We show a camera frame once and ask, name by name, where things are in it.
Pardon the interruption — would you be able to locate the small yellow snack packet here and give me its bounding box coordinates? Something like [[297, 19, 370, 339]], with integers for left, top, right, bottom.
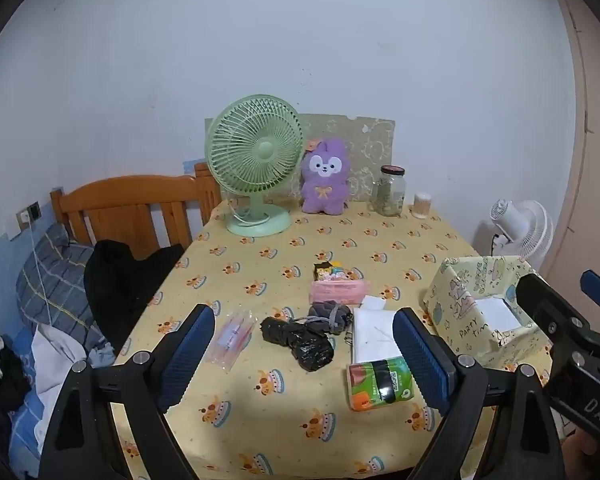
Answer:
[[313, 261, 346, 283]]

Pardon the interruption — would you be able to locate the blue plaid pillow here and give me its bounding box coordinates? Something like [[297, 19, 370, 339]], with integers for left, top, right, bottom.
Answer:
[[16, 222, 106, 346]]

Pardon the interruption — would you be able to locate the beige door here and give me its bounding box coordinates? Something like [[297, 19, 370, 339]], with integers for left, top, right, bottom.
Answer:
[[555, 0, 600, 311]]

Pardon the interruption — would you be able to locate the blue bedsheet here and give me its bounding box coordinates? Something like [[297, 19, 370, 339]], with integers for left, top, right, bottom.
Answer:
[[0, 350, 76, 478]]

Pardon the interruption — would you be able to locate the glass jar with dark lid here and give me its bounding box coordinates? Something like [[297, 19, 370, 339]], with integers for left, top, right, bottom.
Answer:
[[372, 165, 407, 217]]

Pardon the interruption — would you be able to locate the wall socket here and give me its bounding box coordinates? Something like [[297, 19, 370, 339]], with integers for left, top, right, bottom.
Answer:
[[17, 201, 42, 233]]

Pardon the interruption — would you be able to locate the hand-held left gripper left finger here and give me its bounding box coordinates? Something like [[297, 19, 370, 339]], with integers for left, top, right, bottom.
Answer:
[[39, 304, 216, 480]]

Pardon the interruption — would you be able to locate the white cloth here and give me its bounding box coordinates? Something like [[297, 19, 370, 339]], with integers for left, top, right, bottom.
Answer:
[[30, 322, 103, 411]]

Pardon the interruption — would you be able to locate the green tissue packet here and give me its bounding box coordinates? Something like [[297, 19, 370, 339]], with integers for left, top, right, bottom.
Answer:
[[348, 356, 415, 412]]

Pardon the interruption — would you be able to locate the dark clothes heap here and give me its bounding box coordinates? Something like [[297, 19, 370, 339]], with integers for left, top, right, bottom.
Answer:
[[0, 327, 31, 428]]

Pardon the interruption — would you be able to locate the purple plush toy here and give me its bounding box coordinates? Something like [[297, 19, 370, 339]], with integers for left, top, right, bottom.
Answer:
[[300, 137, 352, 215]]

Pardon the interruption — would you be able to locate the black garbage bag roll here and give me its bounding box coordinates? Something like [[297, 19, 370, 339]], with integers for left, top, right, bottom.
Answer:
[[260, 316, 301, 347], [290, 330, 335, 373]]

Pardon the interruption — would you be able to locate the clear pink tube packet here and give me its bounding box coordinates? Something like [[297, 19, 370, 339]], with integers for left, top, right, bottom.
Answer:
[[201, 310, 257, 373]]

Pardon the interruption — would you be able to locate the yellow patterned paper box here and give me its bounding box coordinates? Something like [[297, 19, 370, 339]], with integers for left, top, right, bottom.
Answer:
[[422, 255, 553, 368]]

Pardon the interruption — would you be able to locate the patterned beige board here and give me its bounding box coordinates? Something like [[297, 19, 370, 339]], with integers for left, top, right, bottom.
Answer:
[[204, 114, 396, 203]]

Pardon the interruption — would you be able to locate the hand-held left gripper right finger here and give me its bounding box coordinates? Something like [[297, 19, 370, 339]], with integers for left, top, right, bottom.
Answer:
[[392, 308, 566, 480]]

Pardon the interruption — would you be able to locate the pink tissue packet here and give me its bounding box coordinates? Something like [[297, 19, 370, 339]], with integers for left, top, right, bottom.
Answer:
[[310, 280, 371, 305]]

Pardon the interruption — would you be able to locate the black garment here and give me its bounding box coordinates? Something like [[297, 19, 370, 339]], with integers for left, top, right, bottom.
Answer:
[[83, 240, 186, 356]]

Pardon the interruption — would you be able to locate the white electric fan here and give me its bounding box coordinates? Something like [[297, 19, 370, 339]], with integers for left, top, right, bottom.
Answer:
[[489, 199, 555, 271]]

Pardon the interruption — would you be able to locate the grey drawstring pouch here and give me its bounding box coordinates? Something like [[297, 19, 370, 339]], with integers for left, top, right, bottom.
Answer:
[[307, 301, 355, 336]]

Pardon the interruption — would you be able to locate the person's right hand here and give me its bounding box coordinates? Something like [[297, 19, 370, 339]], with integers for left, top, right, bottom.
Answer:
[[564, 430, 600, 480]]

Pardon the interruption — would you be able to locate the green desk fan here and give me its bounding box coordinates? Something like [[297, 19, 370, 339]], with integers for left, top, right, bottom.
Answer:
[[206, 92, 304, 237]]

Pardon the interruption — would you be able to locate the white cable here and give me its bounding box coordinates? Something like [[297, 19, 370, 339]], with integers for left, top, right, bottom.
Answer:
[[29, 217, 53, 343]]

